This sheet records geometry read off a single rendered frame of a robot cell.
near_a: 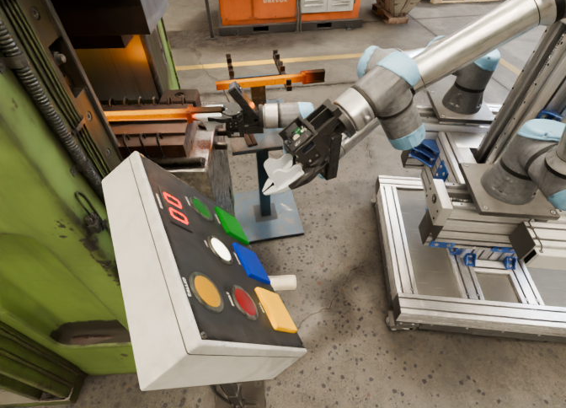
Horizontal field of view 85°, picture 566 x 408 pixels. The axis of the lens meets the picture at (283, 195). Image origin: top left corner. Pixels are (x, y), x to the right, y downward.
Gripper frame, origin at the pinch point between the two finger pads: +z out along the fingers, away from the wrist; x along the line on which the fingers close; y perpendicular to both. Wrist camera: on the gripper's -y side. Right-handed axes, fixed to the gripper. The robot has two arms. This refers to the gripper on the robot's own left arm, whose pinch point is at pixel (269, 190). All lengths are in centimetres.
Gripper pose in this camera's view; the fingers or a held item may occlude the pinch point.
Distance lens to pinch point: 63.4
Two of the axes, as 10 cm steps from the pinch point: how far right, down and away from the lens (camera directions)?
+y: -4.8, -4.5, -7.6
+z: -7.6, 6.4, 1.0
